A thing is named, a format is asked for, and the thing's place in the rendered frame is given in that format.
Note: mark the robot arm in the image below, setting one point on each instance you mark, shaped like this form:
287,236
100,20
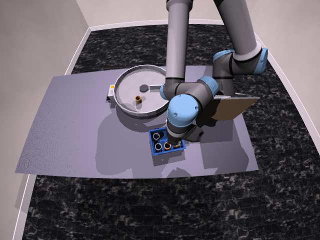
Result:
189,99

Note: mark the blue crate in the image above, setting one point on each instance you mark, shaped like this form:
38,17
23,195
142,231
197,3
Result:
163,139

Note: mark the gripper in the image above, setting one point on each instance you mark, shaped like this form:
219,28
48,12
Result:
193,135

